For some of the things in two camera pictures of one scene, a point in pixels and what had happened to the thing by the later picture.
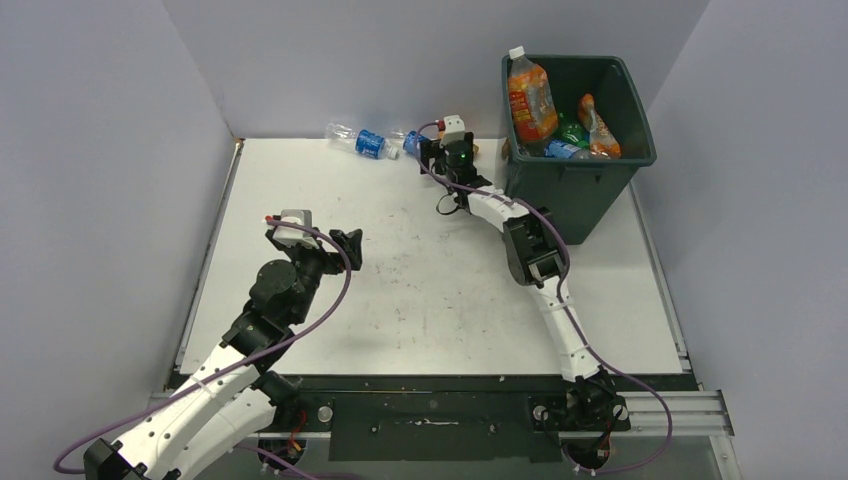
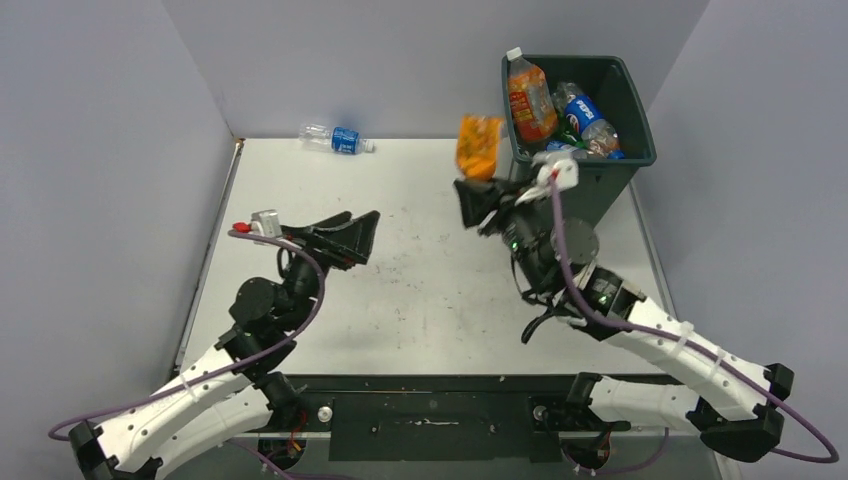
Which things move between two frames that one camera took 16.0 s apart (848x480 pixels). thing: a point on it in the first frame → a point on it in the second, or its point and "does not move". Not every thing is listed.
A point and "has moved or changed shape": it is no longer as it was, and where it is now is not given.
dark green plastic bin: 578,192 does not move
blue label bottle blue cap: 412,140 → 585,117
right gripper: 430,150 → 486,196
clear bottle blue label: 360,141 has moved or changed shape
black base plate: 378,417 does not move
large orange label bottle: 531,98 does not move
